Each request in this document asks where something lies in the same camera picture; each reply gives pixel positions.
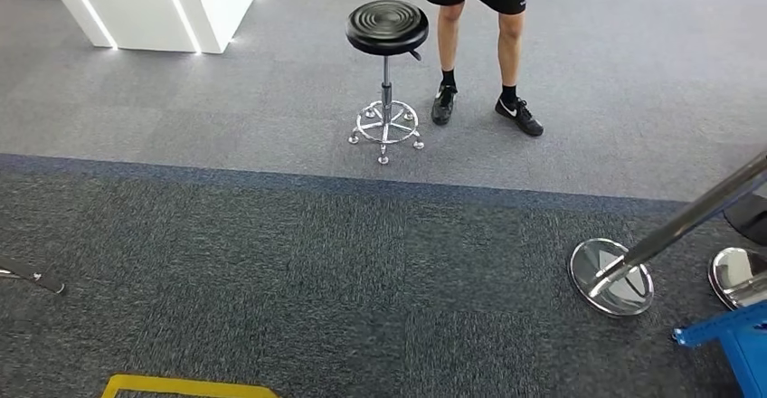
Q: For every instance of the white illuminated display plinth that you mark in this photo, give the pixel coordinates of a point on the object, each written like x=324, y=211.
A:
x=138, y=6

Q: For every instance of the black round swivel stool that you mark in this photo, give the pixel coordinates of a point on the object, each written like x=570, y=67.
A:
x=386, y=27

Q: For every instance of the yellow floor tape outline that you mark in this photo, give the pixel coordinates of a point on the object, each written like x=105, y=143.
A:
x=180, y=385

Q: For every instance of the blue metal shelf rack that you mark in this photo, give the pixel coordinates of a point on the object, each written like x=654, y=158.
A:
x=749, y=347

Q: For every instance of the metal stanchion post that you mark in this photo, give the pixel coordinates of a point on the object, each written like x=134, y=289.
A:
x=737, y=275
x=689, y=221

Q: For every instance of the person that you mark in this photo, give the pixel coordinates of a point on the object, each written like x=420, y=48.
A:
x=509, y=42

